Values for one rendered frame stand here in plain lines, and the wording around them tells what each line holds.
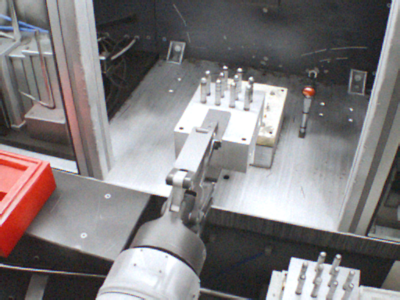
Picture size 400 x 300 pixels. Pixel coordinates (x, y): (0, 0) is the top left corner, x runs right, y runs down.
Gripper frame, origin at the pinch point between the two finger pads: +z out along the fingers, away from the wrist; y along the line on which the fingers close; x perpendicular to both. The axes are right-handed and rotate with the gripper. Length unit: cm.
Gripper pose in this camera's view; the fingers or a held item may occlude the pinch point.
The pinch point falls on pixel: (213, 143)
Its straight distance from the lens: 57.6
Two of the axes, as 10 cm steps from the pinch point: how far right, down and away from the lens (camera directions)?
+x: -9.6, -1.8, 2.1
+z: 2.8, -6.3, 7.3
